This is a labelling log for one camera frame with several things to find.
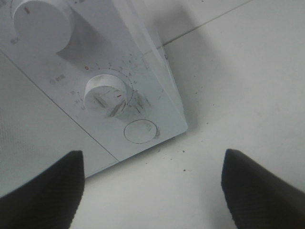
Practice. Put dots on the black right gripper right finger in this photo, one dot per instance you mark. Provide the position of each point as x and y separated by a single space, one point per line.
258 199

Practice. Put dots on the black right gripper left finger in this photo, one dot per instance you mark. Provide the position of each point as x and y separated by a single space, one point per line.
50 200

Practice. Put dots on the white microwave door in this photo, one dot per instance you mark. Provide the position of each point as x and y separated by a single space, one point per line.
34 131

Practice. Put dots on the round white door button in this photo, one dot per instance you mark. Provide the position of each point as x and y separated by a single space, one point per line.
140 131

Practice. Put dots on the white timer knob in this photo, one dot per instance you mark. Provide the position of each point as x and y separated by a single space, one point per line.
105 95

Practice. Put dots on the white microwave oven body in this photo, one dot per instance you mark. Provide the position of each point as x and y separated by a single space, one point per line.
110 37

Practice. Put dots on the upper white power knob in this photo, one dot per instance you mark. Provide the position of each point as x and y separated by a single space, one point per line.
44 25

